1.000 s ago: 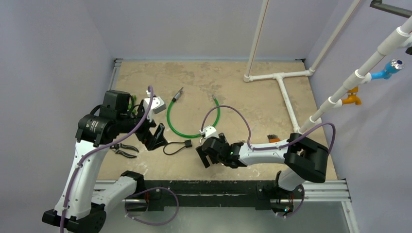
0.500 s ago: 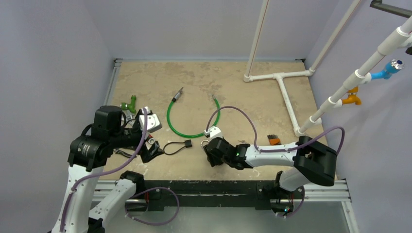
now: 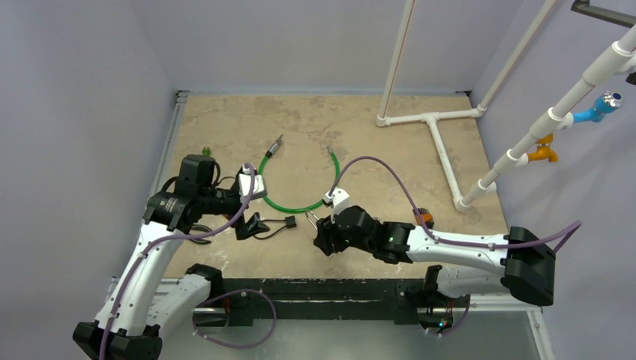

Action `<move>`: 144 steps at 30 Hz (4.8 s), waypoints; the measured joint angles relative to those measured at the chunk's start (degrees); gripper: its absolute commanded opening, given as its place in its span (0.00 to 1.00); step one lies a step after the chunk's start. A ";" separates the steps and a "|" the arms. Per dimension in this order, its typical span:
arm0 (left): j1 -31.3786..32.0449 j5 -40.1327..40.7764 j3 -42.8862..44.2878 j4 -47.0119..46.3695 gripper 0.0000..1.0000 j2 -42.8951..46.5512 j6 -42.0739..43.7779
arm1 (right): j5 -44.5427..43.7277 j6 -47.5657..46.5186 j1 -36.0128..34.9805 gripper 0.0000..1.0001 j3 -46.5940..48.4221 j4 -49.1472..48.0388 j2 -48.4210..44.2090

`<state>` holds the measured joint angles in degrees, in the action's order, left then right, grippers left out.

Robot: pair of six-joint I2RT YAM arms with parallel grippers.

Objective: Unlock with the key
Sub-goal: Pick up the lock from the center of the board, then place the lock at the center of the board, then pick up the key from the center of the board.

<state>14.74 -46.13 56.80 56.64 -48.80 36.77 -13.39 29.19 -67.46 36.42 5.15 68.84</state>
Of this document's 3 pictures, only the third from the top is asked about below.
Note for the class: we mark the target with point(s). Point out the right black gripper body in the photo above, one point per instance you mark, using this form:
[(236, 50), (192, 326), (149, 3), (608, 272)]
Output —
[(329, 234)]

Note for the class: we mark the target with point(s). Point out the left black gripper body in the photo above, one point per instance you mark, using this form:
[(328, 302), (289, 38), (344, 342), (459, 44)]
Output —
[(225, 202)]

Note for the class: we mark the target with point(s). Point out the brass padlock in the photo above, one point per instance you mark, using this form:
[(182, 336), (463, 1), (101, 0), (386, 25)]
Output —
[(312, 219)]

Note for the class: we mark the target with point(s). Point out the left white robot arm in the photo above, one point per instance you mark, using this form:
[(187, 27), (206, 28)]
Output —
[(132, 324)]

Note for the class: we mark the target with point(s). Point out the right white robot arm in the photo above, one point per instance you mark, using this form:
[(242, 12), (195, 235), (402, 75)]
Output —
[(514, 263)]

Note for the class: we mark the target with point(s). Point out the orange black brush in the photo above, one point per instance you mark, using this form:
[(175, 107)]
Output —
[(423, 216)]

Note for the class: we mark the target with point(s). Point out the orange tap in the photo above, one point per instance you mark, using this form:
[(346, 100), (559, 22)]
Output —
[(543, 151)]

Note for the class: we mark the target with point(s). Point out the blue tap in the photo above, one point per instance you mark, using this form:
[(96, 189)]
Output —
[(605, 104)]

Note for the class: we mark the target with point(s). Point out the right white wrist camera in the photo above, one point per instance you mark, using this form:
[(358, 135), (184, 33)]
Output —
[(337, 200)]

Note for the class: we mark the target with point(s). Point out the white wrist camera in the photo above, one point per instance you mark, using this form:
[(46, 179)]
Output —
[(337, 200), (251, 184)]

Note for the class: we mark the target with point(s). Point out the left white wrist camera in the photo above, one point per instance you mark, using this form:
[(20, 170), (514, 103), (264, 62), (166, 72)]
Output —
[(251, 184)]

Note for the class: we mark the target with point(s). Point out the black handled pliers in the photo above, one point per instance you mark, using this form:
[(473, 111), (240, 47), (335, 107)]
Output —
[(201, 229)]

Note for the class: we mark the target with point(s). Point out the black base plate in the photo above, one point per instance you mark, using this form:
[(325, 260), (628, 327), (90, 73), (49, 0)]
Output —
[(401, 301)]

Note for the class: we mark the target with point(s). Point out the white pvc pipe frame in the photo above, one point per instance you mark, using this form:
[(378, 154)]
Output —
[(617, 59)]

